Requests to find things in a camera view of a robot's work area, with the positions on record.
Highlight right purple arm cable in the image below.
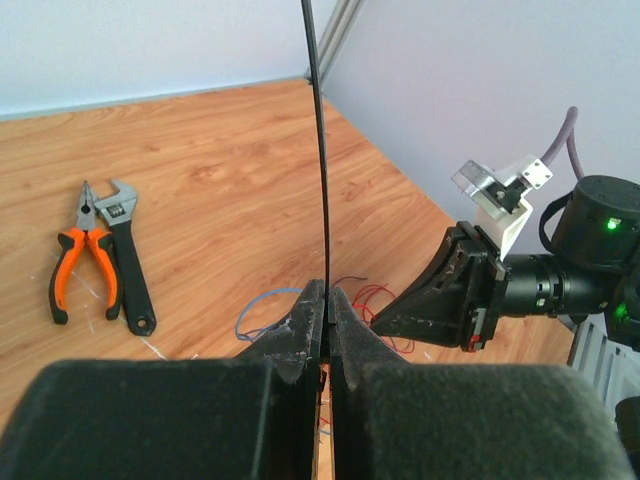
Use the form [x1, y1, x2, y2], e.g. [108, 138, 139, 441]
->
[539, 105, 586, 181]

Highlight blue wire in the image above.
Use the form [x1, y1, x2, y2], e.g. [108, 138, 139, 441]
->
[234, 287, 306, 344]

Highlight black adjustable wrench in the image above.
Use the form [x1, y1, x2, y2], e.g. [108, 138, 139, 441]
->
[95, 179, 157, 337]

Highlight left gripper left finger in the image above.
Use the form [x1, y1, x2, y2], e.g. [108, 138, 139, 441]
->
[1, 280, 325, 479]

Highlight long red wire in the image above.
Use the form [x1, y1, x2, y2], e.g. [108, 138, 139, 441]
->
[352, 283, 414, 354]

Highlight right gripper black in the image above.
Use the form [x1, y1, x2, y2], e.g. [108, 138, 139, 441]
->
[371, 221, 508, 353]

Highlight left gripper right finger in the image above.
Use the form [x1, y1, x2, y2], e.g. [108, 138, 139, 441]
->
[328, 289, 635, 479]

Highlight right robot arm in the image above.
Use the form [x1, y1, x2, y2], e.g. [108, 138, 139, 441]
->
[371, 175, 639, 352]

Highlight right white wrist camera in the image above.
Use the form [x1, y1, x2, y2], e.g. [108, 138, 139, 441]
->
[452, 155, 553, 260]

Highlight small orange needle-nose pliers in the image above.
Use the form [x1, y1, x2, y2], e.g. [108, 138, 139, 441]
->
[48, 181, 123, 325]

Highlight black zip tie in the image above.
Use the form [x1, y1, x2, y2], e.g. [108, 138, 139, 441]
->
[301, 0, 331, 321]

